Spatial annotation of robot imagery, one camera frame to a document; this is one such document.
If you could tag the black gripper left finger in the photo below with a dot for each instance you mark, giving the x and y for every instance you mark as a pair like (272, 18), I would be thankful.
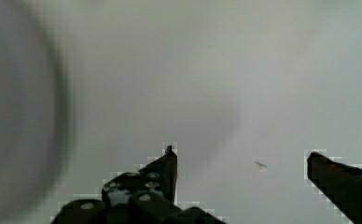
(142, 197)

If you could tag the grey round plate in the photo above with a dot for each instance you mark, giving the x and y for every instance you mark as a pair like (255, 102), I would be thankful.
(33, 111)

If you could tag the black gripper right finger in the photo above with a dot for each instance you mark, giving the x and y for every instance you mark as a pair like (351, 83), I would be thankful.
(340, 183)

